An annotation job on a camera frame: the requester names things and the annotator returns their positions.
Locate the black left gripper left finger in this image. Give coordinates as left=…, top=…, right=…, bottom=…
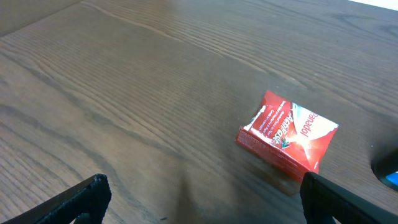
left=4, top=174, right=112, bottom=224

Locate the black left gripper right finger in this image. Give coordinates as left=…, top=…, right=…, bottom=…
left=300, top=172, right=397, bottom=224

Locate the small dark medicine bottle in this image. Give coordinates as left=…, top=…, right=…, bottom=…
left=371, top=149, right=397, bottom=191

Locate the red Panadol medicine box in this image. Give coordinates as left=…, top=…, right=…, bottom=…
left=235, top=90, right=339, bottom=182

